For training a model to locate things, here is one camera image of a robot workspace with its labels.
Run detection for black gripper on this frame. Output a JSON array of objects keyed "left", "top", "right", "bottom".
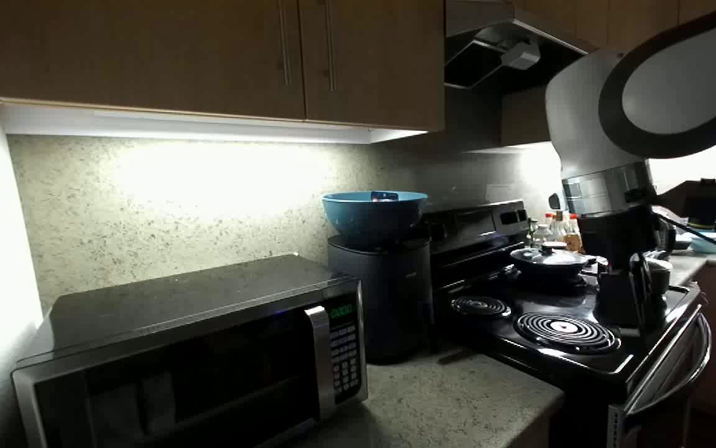
[{"left": 578, "top": 205, "right": 676, "bottom": 329}]

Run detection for blue bowl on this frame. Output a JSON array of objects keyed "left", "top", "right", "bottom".
[{"left": 320, "top": 188, "right": 429, "bottom": 252}]

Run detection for orange bottle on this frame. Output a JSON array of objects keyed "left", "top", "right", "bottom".
[{"left": 560, "top": 211, "right": 584, "bottom": 254}]

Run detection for black frying pan with lid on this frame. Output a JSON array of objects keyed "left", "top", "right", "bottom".
[{"left": 507, "top": 244, "right": 606, "bottom": 287}]

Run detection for clear bottle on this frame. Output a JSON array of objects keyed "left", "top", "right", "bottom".
[{"left": 542, "top": 211, "right": 563, "bottom": 248}]

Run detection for black electric stove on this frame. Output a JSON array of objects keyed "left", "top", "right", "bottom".
[{"left": 423, "top": 196, "right": 716, "bottom": 448}]

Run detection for dark cylindrical container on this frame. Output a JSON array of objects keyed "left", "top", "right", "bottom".
[{"left": 325, "top": 233, "right": 434, "bottom": 365}]

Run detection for wooden upper cabinet door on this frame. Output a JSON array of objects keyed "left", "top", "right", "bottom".
[
  {"left": 0, "top": 0, "right": 305, "bottom": 120},
  {"left": 295, "top": 0, "right": 448, "bottom": 134},
  {"left": 604, "top": 0, "right": 686, "bottom": 54}
]

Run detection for stainless steel microwave oven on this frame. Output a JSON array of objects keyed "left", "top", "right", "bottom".
[{"left": 9, "top": 254, "right": 371, "bottom": 448}]

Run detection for under-cabinet light strip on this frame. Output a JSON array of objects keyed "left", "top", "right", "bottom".
[{"left": 0, "top": 96, "right": 429, "bottom": 149}]

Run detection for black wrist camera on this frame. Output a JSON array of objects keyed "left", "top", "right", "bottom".
[{"left": 654, "top": 177, "right": 716, "bottom": 226}]

